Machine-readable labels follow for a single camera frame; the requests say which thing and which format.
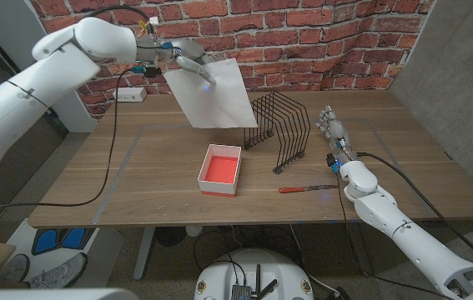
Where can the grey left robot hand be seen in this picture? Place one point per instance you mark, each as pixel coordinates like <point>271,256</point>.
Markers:
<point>186,50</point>

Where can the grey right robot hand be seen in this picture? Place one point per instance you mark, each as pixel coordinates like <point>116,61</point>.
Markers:
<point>338,131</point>

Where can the white paper file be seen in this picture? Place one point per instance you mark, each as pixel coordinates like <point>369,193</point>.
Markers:
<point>219,104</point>

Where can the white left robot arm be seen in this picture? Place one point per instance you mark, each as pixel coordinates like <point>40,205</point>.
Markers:
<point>31,96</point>

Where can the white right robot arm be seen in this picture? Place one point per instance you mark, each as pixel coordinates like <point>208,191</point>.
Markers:
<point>415,241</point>

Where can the white tray with red inside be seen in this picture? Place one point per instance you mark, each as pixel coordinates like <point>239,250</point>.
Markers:
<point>220,168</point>

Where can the white power strip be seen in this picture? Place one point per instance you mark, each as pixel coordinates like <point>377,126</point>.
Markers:
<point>129,95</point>

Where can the red brick printed backdrop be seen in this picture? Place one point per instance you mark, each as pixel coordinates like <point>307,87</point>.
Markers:
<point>303,41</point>

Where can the black module with antennas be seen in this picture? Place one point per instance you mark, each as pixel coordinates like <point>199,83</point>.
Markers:
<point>240,291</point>

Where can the white robot torso base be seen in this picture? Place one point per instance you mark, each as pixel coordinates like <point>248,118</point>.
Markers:
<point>219,279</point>

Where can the white table leg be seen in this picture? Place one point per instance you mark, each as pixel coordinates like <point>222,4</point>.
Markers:
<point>144,254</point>

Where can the white floor mat blue shapes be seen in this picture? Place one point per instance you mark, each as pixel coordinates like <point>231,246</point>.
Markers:
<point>46,241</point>

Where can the grey sneaker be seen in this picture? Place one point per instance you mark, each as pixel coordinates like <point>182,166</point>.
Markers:
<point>61,271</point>
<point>15,266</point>

